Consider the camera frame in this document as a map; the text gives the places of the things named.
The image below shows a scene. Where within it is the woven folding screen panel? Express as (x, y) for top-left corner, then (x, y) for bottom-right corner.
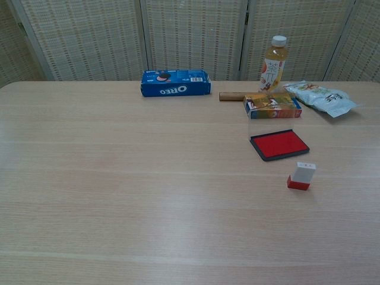
(7, 0), (149, 82)
(239, 0), (357, 82)
(323, 0), (380, 83)
(0, 0), (50, 88)
(140, 0), (249, 82)

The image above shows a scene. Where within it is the orange tea bottle white cap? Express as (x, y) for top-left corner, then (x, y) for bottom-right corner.
(257, 35), (289, 93)

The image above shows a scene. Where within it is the blue yellow printed carton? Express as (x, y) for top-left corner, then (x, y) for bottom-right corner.
(243, 91), (303, 120)

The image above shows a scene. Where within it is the white red stamp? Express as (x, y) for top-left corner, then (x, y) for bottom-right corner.
(286, 161), (316, 191)

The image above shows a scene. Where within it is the blue Oreo cookie box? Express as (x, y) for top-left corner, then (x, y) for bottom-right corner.
(140, 69), (212, 98)

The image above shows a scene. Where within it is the pale green snack bag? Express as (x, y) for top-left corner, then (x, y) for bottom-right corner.
(281, 80), (365, 119)

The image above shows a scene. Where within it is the red ink pad clear lid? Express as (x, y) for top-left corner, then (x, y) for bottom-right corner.
(246, 117), (311, 162)

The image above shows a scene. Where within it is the brown wooden stick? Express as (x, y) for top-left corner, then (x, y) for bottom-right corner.
(218, 91), (247, 102)

